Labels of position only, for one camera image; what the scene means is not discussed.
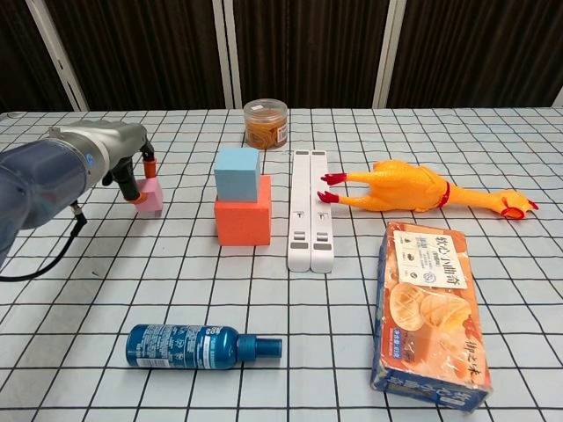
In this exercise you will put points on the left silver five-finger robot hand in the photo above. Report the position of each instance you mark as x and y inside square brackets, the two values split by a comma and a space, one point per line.
[125, 140]

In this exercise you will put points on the small pink foam block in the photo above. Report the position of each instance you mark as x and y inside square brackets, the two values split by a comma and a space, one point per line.
[151, 202]

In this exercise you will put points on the light blue block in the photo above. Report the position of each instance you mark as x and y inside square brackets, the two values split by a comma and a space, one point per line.
[235, 176]

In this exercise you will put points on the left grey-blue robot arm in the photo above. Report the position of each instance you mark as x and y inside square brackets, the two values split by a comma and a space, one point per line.
[39, 184]

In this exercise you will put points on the large orange foam block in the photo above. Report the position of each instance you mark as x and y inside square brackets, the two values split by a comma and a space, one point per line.
[242, 224]

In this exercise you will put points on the clear jar of rubber bands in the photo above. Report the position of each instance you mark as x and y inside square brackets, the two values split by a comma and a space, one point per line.
[264, 127]

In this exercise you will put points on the checkered light blue tablecloth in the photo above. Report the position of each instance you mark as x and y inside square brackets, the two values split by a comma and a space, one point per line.
[88, 307]

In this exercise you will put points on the white folding stand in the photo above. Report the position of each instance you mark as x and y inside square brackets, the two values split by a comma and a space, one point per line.
[301, 220]

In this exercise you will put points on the dark brown curtain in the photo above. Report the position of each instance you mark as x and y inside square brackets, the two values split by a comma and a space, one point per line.
[308, 44]

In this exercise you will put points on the blue spray bottle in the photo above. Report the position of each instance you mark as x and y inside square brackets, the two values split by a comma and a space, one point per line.
[176, 347]

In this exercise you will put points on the yellow rubber chicken toy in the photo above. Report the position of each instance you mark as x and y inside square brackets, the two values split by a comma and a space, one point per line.
[396, 184]

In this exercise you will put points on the orange cookie box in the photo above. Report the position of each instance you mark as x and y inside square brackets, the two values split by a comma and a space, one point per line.
[426, 316]

